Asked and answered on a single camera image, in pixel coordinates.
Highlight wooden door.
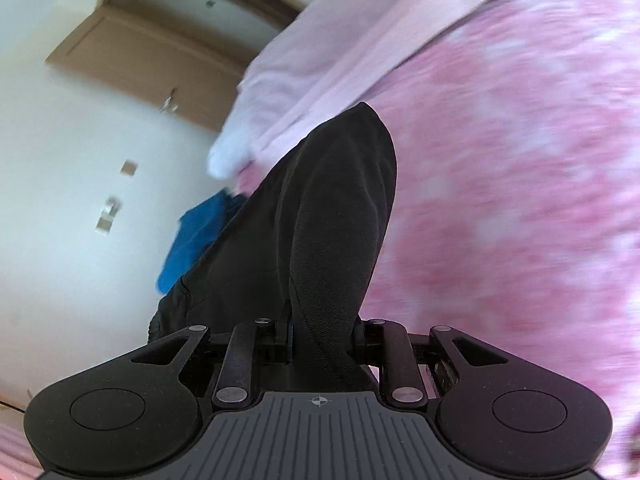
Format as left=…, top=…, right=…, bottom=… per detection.
left=45, top=7, right=246, bottom=133

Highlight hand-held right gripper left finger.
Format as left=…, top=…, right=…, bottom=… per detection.
left=130, top=299, right=301, bottom=408

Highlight white wall switches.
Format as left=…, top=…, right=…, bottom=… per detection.
left=95, top=197, right=123, bottom=233

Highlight white lilac pillow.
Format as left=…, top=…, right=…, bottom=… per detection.
left=207, top=125, right=261, bottom=180

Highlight black pants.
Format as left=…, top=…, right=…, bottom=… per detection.
left=146, top=101, right=398, bottom=393

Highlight pink floral bed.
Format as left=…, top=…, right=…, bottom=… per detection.
left=235, top=0, right=640, bottom=480

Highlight blue folded clothing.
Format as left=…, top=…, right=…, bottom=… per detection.
left=156, top=190, right=248, bottom=295

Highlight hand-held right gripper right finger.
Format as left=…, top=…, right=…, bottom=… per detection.
left=352, top=317, right=511, bottom=406

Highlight left pink pillow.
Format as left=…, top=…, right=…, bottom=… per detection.
left=235, top=0, right=506, bottom=161

